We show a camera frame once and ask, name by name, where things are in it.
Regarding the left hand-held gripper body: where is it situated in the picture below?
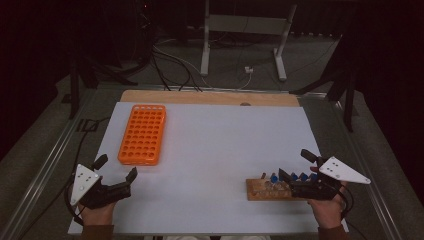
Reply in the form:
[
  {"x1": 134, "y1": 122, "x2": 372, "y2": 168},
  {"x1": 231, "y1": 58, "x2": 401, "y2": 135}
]
[{"x1": 69, "y1": 163, "x2": 133, "y2": 210}]

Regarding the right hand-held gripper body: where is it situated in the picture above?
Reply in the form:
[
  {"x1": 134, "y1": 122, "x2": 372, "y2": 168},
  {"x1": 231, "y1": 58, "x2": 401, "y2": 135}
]
[{"x1": 289, "y1": 155, "x2": 372, "y2": 202}]

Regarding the wooden tube rack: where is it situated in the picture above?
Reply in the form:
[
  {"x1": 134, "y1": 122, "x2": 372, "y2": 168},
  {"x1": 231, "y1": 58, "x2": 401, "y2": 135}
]
[{"x1": 245, "y1": 172, "x2": 313, "y2": 202}]

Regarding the orange plastic tube rack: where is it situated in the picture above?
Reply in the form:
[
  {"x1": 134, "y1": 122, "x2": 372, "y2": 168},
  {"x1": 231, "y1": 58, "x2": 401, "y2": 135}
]
[{"x1": 117, "y1": 104, "x2": 167, "y2": 167}]

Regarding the person's left hand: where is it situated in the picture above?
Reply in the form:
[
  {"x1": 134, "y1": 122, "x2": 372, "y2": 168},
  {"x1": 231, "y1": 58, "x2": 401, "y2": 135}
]
[{"x1": 78, "y1": 200, "x2": 118, "y2": 228}]

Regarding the person's right hand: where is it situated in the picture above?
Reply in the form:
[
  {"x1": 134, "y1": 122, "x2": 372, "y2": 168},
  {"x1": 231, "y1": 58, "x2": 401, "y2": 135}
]
[{"x1": 307, "y1": 181, "x2": 350, "y2": 230}]

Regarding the black tripod stand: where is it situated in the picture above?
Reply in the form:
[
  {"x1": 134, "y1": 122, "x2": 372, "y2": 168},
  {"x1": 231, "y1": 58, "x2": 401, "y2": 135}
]
[
  {"x1": 68, "y1": 56, "x2": 139, "y2": 120},
  {"x1": 289, "y1": 33, "x2": 359, "y2": 133}
]

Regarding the white table mat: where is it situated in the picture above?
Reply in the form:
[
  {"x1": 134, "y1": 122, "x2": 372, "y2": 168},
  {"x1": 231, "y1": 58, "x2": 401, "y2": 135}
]
[{"x1": 67, "y1": 101, "x2": 349, "y2": 236}]

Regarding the dark equipment rack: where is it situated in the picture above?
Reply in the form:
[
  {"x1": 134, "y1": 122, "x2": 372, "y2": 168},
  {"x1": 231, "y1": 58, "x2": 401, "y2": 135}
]
[{"x1": 131, "y1": 0, "x2": 158, "y2": 68}]

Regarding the white metal stand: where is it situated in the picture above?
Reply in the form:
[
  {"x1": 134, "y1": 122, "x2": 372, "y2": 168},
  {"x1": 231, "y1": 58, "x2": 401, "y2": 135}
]
[{"x1": 199, "y1": 0, "x2": 298, "y2": 82}]

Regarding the long black floor cable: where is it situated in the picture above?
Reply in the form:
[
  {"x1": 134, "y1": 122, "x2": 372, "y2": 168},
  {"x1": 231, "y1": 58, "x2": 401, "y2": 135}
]
[{"x1": 16, "y1": 116, "x2": 112, "y2": 240}]

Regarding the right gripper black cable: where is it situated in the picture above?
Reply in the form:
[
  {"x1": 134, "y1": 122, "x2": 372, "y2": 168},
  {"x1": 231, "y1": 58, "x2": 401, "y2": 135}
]
[{"x1": 338, "y1": 184, "x2": 355, "y2": 221}]

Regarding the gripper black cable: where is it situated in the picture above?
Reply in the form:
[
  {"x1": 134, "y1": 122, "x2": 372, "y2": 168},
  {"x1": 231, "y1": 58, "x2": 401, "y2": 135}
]
[
  {"x1": 338, "y1": 184, "x2": 355, "y2": 221},
  {"x1": 63, "y1": 181, "x2": 84, "y2": 227}
]

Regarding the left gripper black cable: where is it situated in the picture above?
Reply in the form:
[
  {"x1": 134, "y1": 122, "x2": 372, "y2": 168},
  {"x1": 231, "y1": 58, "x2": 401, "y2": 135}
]
[{"x1": 63, "y1": 181, "x2": 84, "y2": 227}]

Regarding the aluminium floor rail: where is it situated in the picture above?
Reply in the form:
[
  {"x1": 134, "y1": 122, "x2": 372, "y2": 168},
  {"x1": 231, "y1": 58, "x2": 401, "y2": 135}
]
[
  {"x1": 0, "y1": 88, "x2": 98, "y2": 240},
  {"x1": 328, "y1": 98, "x2": 406, "y2": 240},
  {"x1": 94, "y1": 83, "x2": 329, "y2": 99}
]

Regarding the white plug cable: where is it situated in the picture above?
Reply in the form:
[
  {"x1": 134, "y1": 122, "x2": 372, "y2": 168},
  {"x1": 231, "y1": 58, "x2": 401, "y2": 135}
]
[{"x1": 237, "y1": 72, "x2": 253, "y2": 91}]

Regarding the black floor cable bundle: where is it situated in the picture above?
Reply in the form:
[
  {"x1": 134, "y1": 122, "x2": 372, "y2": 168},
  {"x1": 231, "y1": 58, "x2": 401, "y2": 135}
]
[{"x1": 150, "y1": 49, "x2": 203, "y2": 93}]

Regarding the long white floor cable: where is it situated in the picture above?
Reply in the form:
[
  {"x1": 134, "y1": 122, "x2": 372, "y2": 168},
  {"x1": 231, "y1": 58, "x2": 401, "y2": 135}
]
[{"x1": 152, "y1": 44, "x2": 214, "y2": 89}]

